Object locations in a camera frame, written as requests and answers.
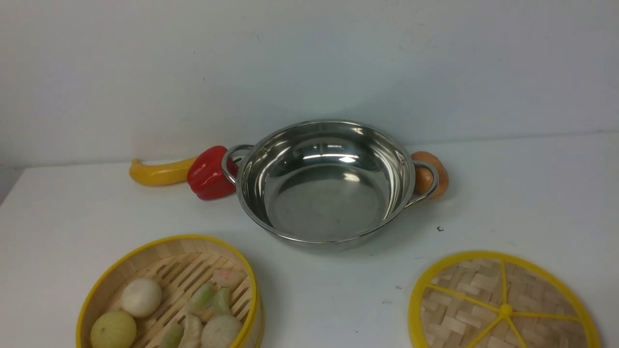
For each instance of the yellow rimmed bamboo steamer basket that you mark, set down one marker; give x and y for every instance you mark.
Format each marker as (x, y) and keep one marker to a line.
(180, 264)

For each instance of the yellow rimmed woven steamer lid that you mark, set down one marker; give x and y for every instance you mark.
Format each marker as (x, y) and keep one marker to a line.
(483, 299)

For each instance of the stainless steel pot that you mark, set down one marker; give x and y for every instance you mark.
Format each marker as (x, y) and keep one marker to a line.
(328, 184)

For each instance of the red bell pepper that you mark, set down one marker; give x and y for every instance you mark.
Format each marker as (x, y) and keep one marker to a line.
(206, 177)

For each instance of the pink green dumpling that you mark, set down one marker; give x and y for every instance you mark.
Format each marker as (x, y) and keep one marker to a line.
(228, 277)

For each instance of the yellow banana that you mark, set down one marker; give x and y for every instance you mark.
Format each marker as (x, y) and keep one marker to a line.
(161, 175)

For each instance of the pale white steamed bun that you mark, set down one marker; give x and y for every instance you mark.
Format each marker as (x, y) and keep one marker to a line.
(220, 332)

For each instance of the white green dumpling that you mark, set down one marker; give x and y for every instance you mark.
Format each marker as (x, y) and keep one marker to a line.
(193, 328)

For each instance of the small green dumpling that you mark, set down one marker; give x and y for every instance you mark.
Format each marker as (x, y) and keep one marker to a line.
(173, 336)

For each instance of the yellow green steamed bun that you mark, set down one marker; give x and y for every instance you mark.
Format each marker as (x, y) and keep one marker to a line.
(114, 329)

